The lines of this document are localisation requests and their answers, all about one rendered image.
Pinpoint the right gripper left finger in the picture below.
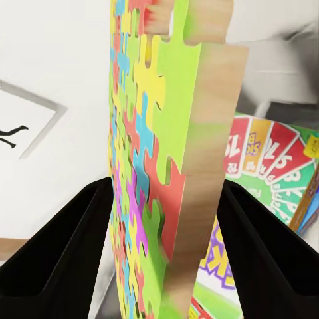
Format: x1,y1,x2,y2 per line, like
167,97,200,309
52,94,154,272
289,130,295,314
0,177,114,319

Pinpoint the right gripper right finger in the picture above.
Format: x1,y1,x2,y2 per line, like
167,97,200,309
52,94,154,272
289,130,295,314
216,179,319,319

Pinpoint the board game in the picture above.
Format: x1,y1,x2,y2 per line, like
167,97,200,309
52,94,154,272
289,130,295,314
297,188,319,237
189,304,204,319
191,112,319,319

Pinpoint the jigsaw puzzle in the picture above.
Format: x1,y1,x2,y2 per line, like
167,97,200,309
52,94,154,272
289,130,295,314
107,0,250,319

